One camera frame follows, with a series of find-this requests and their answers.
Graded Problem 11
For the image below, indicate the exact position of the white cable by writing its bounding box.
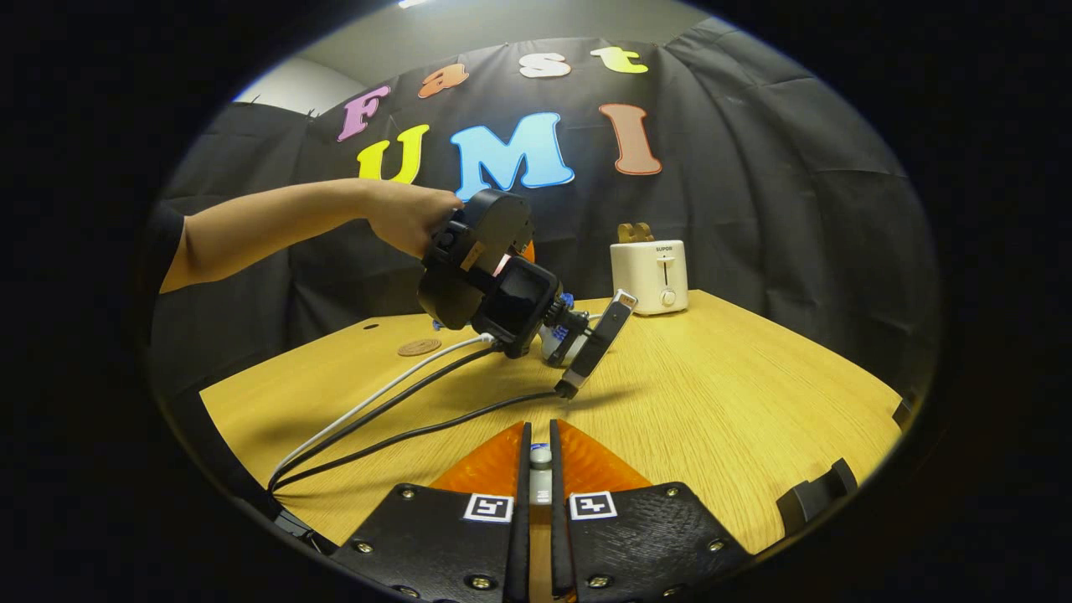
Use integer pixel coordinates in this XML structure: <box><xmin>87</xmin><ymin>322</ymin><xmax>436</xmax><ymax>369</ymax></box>
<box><xmin>268</xmin><ymin>332</ymin><xmax>497</xmax><ymax>491</ymax></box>

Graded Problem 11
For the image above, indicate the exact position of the black shirt sleeve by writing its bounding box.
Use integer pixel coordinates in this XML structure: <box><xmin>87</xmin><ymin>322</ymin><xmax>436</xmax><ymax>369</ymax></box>
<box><xmin>144</xmin><ymin>205</ymin><xmax>187</xmax><ymax>296</ymax></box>

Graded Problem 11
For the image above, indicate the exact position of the cream toaster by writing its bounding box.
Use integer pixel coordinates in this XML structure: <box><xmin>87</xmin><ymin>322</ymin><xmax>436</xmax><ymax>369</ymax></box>
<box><xmin>610</xmin><ymin>240</ymin><xmax>689</xmax><ymax>317</ymax></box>

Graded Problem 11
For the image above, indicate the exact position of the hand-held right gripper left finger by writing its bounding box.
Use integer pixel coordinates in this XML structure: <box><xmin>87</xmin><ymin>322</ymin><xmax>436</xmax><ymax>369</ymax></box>
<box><xmin>329</xmin><ymin>420</ymin><xmax>533</xmax><ymax>603</ymax></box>

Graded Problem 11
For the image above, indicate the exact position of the white blue-flowered teacup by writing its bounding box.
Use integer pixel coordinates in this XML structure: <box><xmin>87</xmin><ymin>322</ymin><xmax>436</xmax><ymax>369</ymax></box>
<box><xmin>539</xmin><ymin>291</ymin><xmax>597</xmax><ymax>368</ymax></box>

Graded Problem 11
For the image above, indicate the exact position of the black cable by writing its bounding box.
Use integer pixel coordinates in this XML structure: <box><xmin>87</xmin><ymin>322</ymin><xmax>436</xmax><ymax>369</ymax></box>
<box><xmin>272</xmin><ymin>385</ymin><xmax>579</xmax><ymax>492</ymax></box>
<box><xmin>268</xmin><ymin>343</ymin><xmax>505</xmax><ymax>492</ymax></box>

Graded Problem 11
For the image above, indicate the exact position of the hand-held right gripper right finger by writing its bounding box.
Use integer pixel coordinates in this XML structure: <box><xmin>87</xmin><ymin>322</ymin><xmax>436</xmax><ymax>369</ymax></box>
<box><xmin>549</xmin><ymin>418</ymin><xmax>756</xmax><ymax>603</ymax></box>

